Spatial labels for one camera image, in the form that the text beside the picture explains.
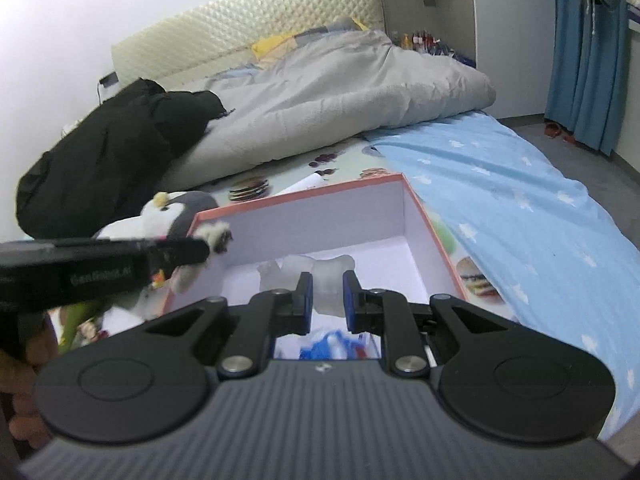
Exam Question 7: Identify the black puffer jacket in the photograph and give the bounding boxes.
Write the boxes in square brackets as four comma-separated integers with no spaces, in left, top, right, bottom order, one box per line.
[15,78,227,240]

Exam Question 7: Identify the grey penguin plush toy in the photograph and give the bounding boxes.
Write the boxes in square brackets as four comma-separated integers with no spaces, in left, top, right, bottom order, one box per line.
[92,190,221,323]

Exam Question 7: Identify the green padded massage stick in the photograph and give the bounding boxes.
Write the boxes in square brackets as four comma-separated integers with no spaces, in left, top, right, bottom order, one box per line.
[57,302,98,356]

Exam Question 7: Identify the blue printed plastic bag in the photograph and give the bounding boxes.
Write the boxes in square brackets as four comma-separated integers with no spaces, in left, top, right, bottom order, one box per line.
[300,330,373,361]

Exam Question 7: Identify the red slippers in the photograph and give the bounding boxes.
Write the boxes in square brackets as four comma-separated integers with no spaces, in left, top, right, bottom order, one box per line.
[544,122,581,145]

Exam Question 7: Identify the beige quilted headboard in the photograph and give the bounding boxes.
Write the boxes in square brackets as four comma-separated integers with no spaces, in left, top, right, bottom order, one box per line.
[111,0,385,93]

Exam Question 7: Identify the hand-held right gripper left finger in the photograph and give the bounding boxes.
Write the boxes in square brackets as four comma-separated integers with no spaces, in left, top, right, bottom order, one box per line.
[142,271,315,381]

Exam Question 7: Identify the person's left hand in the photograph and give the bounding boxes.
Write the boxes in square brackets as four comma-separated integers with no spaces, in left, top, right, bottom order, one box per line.
[0,329,62,462]

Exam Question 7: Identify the blue star print bed sheet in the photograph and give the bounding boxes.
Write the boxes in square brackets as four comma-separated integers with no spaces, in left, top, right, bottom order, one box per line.
[372,110,640,431]

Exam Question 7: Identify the grey wardrobe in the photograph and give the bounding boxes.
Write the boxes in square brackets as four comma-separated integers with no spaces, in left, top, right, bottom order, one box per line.
[377,0,556,118]

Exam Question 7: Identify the row of small bottles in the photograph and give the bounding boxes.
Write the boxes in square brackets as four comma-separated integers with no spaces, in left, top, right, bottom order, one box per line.
[392,30,476,66]

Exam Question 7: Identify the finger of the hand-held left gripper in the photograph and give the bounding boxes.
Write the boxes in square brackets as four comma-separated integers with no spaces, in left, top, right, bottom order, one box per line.
[147,236,213,282]

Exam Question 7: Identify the yellow pillow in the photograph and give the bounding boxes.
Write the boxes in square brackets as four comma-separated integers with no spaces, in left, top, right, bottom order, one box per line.
[250,16,371,61]

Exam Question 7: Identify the grey duvet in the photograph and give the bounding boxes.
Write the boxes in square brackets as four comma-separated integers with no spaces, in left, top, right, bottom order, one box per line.
[165,27,498,186]

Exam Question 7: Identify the blue curtain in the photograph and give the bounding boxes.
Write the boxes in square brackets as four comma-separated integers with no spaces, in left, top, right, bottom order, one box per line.
[544,0,632,156]

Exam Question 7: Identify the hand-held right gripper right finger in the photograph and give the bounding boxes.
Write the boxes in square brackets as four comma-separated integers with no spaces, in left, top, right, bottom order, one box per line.
[342,270,512,378]

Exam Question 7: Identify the small panda plush toy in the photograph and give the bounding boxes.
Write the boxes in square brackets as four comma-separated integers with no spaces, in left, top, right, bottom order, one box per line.
[192,222,235,256]

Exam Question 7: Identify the white paper piece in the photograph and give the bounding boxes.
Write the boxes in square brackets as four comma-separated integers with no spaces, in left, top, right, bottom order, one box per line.
[272,172,331,196]

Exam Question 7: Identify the orange cardboard box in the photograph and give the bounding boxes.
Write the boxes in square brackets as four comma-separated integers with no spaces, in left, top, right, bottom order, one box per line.
[162,172,468,361]

